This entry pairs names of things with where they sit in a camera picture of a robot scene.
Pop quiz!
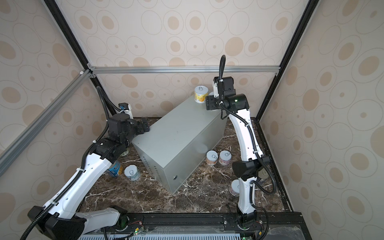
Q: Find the black corner frame post left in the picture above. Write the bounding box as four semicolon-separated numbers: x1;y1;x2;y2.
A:
43;0;121;122

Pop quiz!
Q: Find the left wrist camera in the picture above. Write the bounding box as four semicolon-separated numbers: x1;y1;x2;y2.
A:
119;103;134;119

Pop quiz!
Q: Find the black corner frame post right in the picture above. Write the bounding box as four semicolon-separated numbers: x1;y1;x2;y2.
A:
255;0;320;123

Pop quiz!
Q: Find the green label can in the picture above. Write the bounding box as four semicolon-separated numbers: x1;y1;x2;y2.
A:
121;149;130;157

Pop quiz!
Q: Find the light blue bear can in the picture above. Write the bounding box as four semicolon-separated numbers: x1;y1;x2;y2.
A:
124;165;141;182

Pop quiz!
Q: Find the purple white label can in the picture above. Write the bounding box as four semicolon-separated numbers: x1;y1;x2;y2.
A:
229;179;240;197

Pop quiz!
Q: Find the yellow fruit label can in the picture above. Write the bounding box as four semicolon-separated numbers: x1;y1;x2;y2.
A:
195;86;209;104

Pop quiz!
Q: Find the pink label can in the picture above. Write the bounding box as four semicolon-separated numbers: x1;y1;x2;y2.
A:
219;150;232;166

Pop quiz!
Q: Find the blue label dark can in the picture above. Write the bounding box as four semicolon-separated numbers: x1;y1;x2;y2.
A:
107;160;123;178

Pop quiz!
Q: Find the grey metal cabinet box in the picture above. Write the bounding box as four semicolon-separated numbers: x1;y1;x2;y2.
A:
132;97;227;195

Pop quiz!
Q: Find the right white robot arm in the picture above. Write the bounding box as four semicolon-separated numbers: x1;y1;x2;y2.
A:
206;55;278;230

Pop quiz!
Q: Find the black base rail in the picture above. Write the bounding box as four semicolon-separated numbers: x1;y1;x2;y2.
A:
74;211;313;240

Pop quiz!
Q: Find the silver left side rail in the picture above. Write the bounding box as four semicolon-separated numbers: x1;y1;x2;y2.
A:
1;70;91;175

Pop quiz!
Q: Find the black corner frame post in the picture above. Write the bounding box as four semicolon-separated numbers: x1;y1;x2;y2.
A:
43;0;121;122
255;0;320;123

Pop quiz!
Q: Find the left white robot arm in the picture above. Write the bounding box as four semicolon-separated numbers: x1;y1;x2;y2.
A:
21;87;150;240

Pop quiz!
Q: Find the silver horizontal back rail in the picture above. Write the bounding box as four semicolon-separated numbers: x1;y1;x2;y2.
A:
90;66;280;75

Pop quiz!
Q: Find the orange white label can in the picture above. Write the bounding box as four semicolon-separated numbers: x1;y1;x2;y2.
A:
206;150;219;166

